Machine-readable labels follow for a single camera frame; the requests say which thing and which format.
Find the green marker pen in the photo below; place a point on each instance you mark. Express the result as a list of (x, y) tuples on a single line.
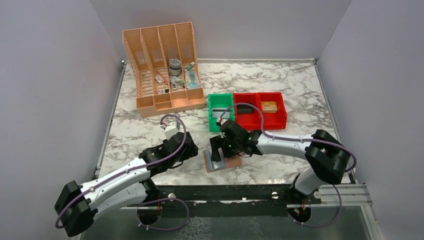
[(180, 82)]

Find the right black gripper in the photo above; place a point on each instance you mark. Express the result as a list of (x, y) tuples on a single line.
[(216, 145)]

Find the black metal base rail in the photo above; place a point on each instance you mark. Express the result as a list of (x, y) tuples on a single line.
[(195, 196)]

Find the orange plastic file organizer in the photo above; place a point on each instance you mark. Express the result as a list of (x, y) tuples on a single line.
[(148, 50)]

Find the small round tin can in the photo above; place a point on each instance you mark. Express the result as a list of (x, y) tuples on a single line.
[(174, 66)]

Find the grey card in green bin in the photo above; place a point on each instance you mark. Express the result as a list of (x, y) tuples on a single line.
[(219, 112)]

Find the green white glue tube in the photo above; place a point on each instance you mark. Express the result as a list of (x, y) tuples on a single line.
[(190, 66)]

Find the gold card box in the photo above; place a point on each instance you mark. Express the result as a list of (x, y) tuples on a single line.
[(269, 106)]

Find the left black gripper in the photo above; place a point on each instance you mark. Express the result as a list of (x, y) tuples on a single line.
[(189, 145)]

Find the green plastic bin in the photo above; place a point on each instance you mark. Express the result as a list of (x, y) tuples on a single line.
[(217, 104)]

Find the black wallet in bin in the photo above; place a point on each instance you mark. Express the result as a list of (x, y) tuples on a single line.
[(244, 109)]

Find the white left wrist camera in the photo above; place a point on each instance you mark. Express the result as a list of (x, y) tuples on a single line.
[(170, 129)]

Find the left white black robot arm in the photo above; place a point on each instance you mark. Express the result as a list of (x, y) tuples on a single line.
[(79, 205)]

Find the blue packaged item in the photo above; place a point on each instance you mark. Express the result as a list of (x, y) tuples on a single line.
[(191, 80)]

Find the red white small packet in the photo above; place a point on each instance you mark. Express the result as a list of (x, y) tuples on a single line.
[(161, 79)]

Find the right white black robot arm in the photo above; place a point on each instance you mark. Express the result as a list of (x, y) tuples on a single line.
[(327, 158)]

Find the red plastic double bin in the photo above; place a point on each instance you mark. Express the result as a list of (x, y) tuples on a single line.
[(272, 121)]

